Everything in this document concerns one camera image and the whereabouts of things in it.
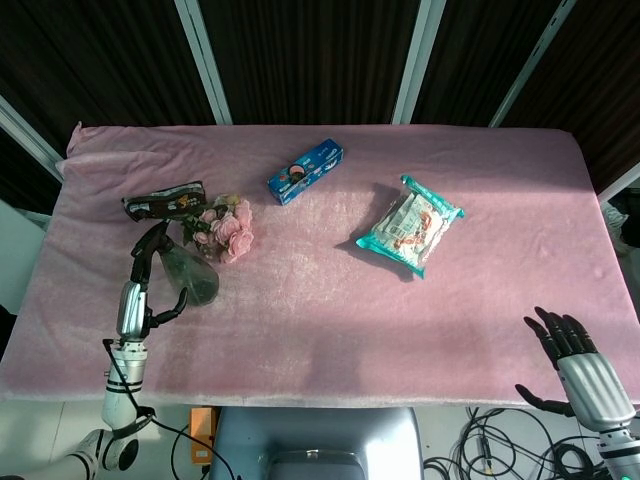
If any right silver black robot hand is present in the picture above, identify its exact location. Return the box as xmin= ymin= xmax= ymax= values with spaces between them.
xmin=514 ymin=306 xmax=637 ymax=435

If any pink artificial rose bouquet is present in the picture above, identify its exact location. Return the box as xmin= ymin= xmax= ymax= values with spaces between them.
xmin=180 ymin=193 xmax=255 ymax=265

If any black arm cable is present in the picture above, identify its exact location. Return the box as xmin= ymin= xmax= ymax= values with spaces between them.
xmin=102 ymin=338 xmax=236 ymax=480

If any teal clear snack bag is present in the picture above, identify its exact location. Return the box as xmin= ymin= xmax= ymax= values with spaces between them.
xmin=355 ymin=174 xmax=465 ymax=279

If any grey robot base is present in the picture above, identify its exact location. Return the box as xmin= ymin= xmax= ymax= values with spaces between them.
xmin=208 ymin=405 xmax=426 ymax=480

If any blue cookie box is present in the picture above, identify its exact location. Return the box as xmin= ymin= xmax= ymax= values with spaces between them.
xmin=266 ymin=138 xmax=346 ymax=207

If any brown snack packet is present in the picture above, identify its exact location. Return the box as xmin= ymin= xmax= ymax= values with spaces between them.
xmin=121 ymin=180 xmax=208 ymax=224

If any orange box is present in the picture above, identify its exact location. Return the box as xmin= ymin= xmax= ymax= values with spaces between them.
xmin=189 ymin=407 xmax=221 ymax=465

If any pink fleece table cloth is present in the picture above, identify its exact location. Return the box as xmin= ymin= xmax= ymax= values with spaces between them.
xmin=0 ymin=121 xmax=640 ymax=411

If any black cable bundle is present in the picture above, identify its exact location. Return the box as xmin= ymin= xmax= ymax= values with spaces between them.
xmin=423 ymin=405 xmax=621 ymax=480

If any green spray bottle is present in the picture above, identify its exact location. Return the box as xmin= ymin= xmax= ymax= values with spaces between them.
xmin=130 ymin=223 xmax=220 ymax=307

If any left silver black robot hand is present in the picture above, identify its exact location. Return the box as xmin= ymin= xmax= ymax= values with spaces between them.
xmin=115 ymin=222 xmax=189 ymax=341

